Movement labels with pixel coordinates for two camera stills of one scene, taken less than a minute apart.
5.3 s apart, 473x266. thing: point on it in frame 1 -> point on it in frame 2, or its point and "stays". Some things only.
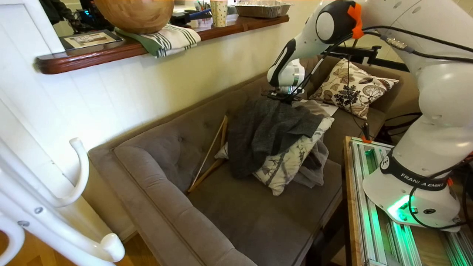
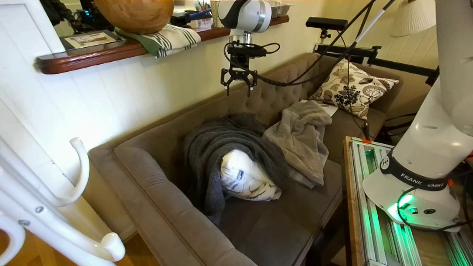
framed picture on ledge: [92, 40] stays
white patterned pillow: [277, 171] -> [243, 176]
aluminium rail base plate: [385, 241] stays
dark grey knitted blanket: [258, 126] -> [205, 146]
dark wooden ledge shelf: [115, 53] stays
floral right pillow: [353, 87] stays
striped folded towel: [163, 41] stays
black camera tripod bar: [369, 53] stays
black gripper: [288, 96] -> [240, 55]
